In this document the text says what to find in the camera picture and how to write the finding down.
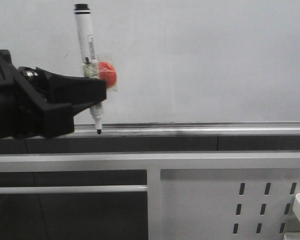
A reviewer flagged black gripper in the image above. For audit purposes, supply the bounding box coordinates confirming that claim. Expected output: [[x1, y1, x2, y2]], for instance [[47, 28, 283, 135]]
[[0, 49, 107, 139]]

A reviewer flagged white whiteboard marker pen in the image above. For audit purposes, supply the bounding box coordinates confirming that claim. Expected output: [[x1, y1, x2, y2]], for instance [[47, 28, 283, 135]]
[[73, 2, 104, 135]]

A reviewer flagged red round magnet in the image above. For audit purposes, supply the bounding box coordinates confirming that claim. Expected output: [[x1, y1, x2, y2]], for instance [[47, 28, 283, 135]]
[[97, 61, 117, 89]]

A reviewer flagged aluminium whiteboard tray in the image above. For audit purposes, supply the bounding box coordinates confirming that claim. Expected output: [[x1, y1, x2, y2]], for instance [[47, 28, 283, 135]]
[[70, 122, 300, 138]]

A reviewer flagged white whiteboard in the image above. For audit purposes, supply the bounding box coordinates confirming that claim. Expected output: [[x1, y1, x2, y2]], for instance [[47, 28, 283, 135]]
[[0, 0, 300, 126]]

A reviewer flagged white metal pegboard frame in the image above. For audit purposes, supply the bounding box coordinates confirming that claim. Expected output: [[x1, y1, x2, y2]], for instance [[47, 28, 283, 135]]
[[0, 151, 300, 240]]

